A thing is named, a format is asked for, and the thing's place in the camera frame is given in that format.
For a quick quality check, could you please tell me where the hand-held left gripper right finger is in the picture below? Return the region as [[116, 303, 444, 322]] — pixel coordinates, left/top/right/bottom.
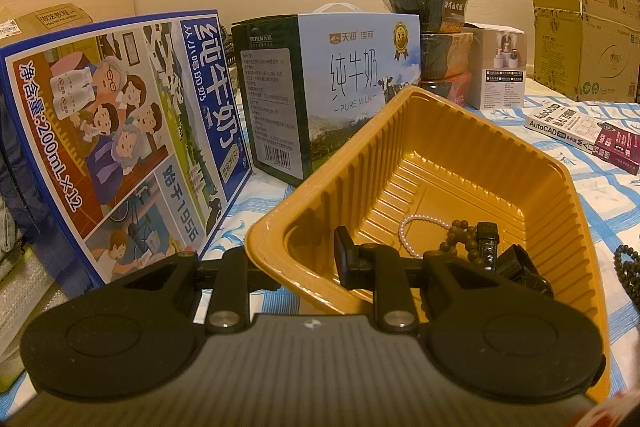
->
[[334, 226, 506, 334]]

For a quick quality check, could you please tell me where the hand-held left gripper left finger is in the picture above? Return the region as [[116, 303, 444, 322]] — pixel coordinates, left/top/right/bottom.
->
[[107, 249, 283, 334]]

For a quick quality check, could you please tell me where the white pearl bracelet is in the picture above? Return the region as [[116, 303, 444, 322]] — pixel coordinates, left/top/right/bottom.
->
[[398, 214, 453, 260]]

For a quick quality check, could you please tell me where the brown wooden bead bracelet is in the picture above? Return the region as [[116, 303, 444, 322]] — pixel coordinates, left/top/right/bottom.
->
[[439, 219, 481, 265]]

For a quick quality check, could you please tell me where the black wristwatch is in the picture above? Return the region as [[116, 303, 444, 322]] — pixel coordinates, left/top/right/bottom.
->
[[475, 222, 553, 300]]

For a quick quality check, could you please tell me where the yellow plastic tray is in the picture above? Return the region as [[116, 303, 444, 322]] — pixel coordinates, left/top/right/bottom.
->
[[245, 86, 613, 408]]

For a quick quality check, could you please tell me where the white milk carton box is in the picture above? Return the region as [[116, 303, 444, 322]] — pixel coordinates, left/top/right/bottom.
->
[[231, 3, 422, 188]]

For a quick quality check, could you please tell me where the blue cartoon milk carton box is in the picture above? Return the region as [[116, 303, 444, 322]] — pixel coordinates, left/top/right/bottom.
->
[[0, 10, 253, 300]]

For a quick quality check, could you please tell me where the red instant noodle box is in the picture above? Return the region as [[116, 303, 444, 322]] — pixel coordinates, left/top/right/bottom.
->
[[419, 74, 473, 108]]

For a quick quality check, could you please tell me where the clear bubble wrap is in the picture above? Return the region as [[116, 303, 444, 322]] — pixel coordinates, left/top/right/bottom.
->
[[0, 252, 66, 388]]

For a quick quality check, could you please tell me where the orange instant noodle box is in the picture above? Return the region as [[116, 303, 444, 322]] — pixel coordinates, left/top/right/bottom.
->
[[419, 29, 476, 82]]

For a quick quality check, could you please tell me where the small white product box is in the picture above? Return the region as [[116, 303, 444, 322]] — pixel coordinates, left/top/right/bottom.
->
[[462, 23, 527, 111]]

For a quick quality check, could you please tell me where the blue checked tablecloth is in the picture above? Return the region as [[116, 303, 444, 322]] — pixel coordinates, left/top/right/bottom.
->
[[200, 92, 640, 408]]

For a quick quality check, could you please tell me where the purple and white book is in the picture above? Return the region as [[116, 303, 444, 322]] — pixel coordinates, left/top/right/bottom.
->
[[525, 107, 640, 176]]

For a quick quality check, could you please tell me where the brown cardboard box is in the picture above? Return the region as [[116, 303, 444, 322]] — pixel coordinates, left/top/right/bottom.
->
[[0, 7, 93, 52]]

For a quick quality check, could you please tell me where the large open cardboard box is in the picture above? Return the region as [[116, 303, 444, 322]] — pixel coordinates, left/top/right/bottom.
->
[[530, 0, 640, 102]]

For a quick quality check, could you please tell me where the dark bead bracelet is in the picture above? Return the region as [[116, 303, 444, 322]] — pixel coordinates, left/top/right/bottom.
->
[[614, 244, 640, 308]]

